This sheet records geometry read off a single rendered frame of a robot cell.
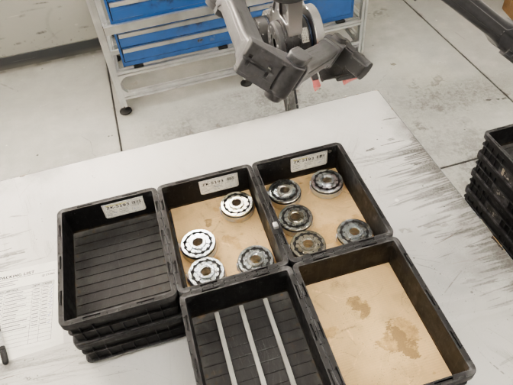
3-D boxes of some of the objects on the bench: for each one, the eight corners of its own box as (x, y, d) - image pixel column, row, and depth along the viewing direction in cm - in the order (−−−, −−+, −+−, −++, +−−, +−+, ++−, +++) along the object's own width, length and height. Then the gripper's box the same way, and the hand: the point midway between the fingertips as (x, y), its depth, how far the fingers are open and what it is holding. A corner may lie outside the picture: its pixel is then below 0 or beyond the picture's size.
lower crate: (81, 255, 167) (69, 233, 158) (170, 232, 171) (162, 209, 162) (87, 367, 140) (72, 347, 132) (191, 336, 144) (185, 315, 136)
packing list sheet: (-12, 275, 164) (-12, 274, 163) (60, 256, 167) (59, 255, 167) (-19, 369, 142) (-20, 368, 142) (63, 344, 145) (62, 344, 145)
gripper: (357, 41, 147) (346, 72, 162) (311, 51, 145) (304, 82, 160) (365, 60, 145) (353, 90, 159) (318, 70, 143) (311, 100, 157)
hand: (329, 85), depth 159 cm, fingers open, 9 cm apart
